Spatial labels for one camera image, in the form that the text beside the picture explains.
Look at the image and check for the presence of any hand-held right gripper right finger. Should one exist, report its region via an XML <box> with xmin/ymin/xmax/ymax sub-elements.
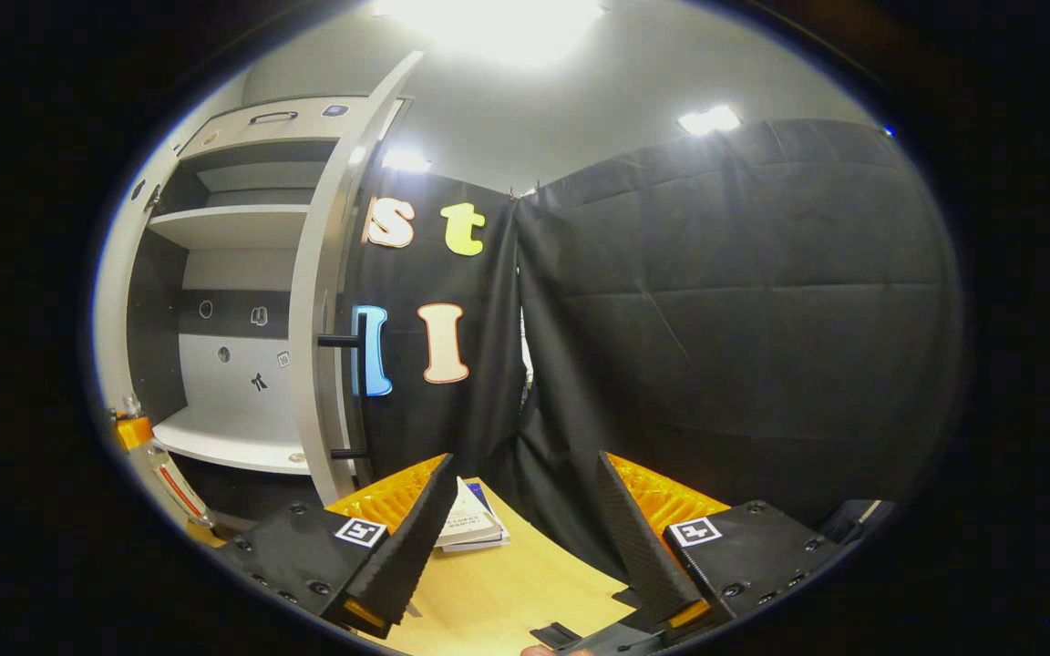
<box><xmin>594</xmin><ymin>450</ymin><xmax>860</xmax><ymax>641</ymax></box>

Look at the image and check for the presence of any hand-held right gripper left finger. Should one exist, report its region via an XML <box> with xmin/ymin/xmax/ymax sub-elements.
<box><xmin>213</xmin><ymin>453</ymin><xmax>458</xmax><ymax>641</ymax></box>

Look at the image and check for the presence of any clear bottle with red label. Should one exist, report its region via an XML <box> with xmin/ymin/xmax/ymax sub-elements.
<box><xmin>124</xmin><ymin>392</ymin><xmax>216</xmax><ymax>530</ymax></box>

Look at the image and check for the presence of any white cabinet door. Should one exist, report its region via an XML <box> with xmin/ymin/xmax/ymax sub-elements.
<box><xmin>288</xmin><ymin>50</ymin><xmax>426</xmax><ymax>507</ymax></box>
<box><xmin>92</xmin><ymin>137</ymin><xmax>170</xmax><ymax>415</ymax></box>

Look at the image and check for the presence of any white cabinet shelf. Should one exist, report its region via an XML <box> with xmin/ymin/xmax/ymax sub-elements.
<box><xmin>148</xmin><ymin>204</ymin><xmax>312</xmax><ymax>251</ymax></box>
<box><xmin>153</xmin><ymin>405</ymin><xmax>312</xmax><ymax>475</ymax></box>

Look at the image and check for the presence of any white cabinet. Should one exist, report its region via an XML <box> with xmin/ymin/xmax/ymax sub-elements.
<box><xmin>124</xmin><ymin>95</ymin><xmax>417</xmax><ymax>525</ymax></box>

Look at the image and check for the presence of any white cabinet drawer front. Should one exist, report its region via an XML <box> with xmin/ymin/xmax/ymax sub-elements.
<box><xmin>180</xmin><ymin>96</ymin><xmax>371</xmax><ymax>160</ymax></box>

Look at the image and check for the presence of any white paperback book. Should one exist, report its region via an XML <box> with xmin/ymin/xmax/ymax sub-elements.
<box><xmin>438</xmin><ymin>477</ymin><xmax>503</xmax><ymax>548</ymax></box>

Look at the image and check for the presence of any black backdrop cloth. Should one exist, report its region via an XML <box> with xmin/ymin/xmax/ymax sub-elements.
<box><xmin>343</xmin><ymin>117</ymin><xmax>963</xmax><ymax>584</ymax></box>

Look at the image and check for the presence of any rectangular ceiling light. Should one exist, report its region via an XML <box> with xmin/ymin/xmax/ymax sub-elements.
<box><xmin>677</xmin><ymin>104</ymin><xmax>743</xmax><ymax>138</ymax></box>

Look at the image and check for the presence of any large ceiling light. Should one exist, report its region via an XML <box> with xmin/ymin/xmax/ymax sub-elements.
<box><xmin>370</xmin><ymin>0</ymin><xmax>608</xmax><ymax>69</ymax></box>

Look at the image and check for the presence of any black door handle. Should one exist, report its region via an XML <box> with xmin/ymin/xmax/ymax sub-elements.
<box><xmin>317</xmin><ymin>308</ymin><xmax>371</xmax><ymax>461</ymax></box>

